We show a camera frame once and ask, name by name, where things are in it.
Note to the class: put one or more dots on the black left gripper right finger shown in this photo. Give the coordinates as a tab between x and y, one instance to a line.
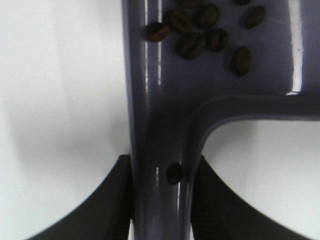
218	213

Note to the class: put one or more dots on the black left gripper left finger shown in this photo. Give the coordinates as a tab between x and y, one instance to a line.
104	215

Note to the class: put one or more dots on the grey plastic dustpan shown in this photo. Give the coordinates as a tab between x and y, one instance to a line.
176	103

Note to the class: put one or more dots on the pile of coffee beans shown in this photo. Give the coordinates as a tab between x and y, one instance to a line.
216	40

